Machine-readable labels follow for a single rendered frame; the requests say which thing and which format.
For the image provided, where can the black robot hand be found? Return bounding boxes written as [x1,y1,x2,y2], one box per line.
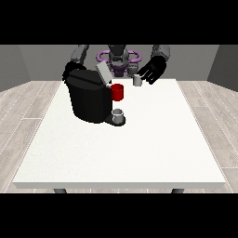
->
[61,60,87,82]
[137,55,167,86]

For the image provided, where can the small grey coffee pod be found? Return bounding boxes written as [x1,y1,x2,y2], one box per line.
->
[133,73,143,87]

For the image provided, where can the pale grey machine lid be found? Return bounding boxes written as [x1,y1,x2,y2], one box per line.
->
[95,60,113,86]

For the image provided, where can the black coffee machine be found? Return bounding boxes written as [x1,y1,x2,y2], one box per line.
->
[64,68,126,127]

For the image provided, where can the red pod holder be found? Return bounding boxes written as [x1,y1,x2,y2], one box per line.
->
[111,83,125,102]

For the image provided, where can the grey robot trunk purple rings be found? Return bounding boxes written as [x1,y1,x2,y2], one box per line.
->
[96,45,142,78]

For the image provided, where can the small grey cup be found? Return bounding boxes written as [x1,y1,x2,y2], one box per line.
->
[112,108,126,124]

